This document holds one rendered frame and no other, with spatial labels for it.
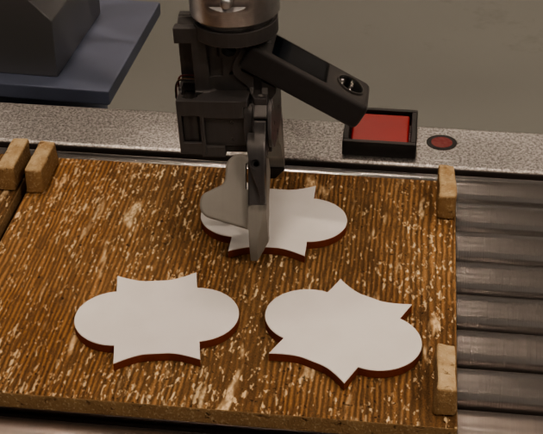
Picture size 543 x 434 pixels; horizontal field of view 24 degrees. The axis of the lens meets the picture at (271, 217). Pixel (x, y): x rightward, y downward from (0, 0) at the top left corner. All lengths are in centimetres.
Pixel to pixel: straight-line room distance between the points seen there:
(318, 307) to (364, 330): 5
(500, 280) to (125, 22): 76
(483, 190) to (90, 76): 55
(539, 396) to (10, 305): 44
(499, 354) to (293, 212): 24
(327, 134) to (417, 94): 206
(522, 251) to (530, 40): 259
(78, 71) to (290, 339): 67
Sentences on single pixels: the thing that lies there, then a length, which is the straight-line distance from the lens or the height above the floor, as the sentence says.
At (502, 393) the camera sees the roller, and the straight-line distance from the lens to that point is 102.
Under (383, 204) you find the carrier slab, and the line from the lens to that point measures 119.
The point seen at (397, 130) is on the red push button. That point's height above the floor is 93.
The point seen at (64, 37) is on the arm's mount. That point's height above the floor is 91.
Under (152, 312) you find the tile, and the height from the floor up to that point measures 94.
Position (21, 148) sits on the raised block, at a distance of 125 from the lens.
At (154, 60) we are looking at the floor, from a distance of 357.
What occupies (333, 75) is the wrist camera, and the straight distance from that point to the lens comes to 108.
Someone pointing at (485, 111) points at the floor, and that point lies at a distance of 334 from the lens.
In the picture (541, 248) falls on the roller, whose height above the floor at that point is 92.
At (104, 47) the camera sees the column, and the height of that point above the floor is 87.
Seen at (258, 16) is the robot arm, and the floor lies 116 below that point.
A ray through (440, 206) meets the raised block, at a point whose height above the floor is 95.
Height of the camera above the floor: 158
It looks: 34 degrees down
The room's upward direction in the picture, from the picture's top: straight up
